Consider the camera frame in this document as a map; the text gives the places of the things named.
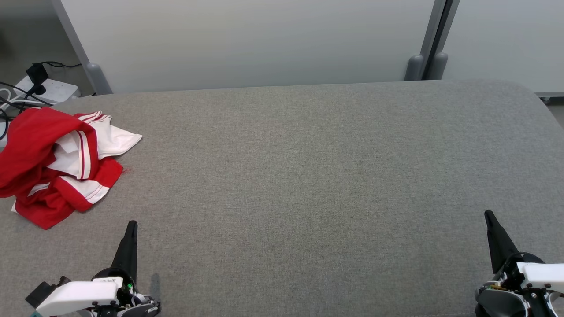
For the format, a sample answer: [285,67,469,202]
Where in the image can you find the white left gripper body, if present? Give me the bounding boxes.
[35,266,161,317]

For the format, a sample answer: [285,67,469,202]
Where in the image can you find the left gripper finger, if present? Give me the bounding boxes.
[110,220,139,283]

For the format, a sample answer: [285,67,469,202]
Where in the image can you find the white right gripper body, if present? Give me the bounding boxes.
[475,252,564,317]

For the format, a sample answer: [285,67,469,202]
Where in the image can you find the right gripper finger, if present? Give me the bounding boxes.
[484,210,520,274]

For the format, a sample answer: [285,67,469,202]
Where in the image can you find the red shorts with white band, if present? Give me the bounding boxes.
[11,158,125,230]

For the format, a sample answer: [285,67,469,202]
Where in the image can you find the red Bulls basketball jersey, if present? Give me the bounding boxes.
[0,108,142,199]

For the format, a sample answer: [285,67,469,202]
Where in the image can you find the white power strip with plugs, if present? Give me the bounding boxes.
[13,76,81,105]

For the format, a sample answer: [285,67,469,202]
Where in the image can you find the white partition panel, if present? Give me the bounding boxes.
[59,0,437,94]
[442,0,564,104]

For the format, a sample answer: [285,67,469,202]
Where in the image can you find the grey partition post with foot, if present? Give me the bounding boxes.
[50,0,114,96]
[404,0,446,81]
[425,0,461,81]

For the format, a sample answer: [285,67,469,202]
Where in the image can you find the white floor cable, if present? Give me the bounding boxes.
[0,88,21,111]

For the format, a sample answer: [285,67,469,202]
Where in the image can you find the black power adapter with cable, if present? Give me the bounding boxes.
[26,61,82,86]

